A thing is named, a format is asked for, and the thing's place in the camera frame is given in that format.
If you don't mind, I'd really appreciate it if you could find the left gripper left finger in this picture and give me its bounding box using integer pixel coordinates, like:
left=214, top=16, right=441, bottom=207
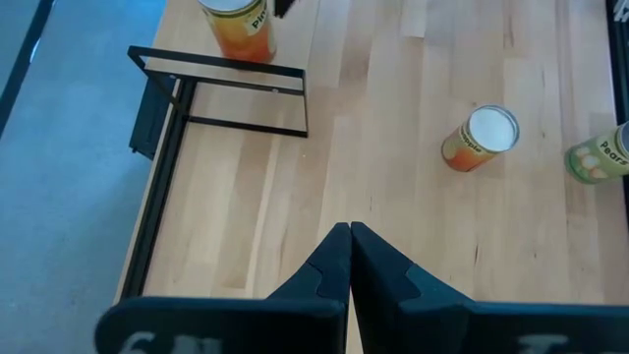
left=94, top=221, right=353, bottom=354

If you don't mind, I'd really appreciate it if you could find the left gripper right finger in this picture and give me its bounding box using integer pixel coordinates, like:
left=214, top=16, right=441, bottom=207
left=350, top=220, right=629, bottom=354

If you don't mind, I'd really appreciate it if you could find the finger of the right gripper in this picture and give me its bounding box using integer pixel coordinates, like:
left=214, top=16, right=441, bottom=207
left=272, top=0, right=297, bottom=20

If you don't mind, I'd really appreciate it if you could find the orange pineapple can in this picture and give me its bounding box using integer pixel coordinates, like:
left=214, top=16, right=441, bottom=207
left=440, top=103, right=521, bottom=173
left=198, top=0, right=278, bottom=64

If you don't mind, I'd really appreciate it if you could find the green pears can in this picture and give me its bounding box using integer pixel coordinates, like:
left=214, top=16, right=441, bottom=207
left=563, top=121, right=629, bottom=186

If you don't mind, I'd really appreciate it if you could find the wooden shelf with black frame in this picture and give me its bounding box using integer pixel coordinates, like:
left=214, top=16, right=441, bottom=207
left=126, top=0, right=320, bottom=140

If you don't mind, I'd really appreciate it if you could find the black aluminium rig frame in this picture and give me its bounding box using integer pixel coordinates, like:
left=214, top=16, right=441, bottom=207
left=117, top=0, right=629, bottom=302

